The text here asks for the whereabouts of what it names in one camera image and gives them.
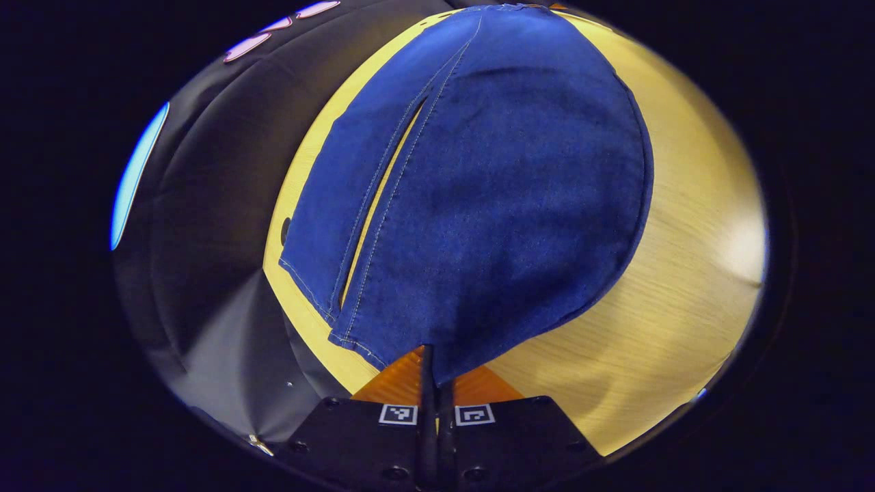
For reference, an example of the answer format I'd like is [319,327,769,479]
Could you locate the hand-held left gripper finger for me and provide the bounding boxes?
[437,366,604,491]
[282,345,439,491]

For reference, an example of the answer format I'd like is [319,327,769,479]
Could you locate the blue jeans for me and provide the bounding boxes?
[278,3,656,387]

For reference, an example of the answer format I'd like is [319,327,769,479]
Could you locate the black backdrop cloth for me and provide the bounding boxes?
[111,0,472,445]

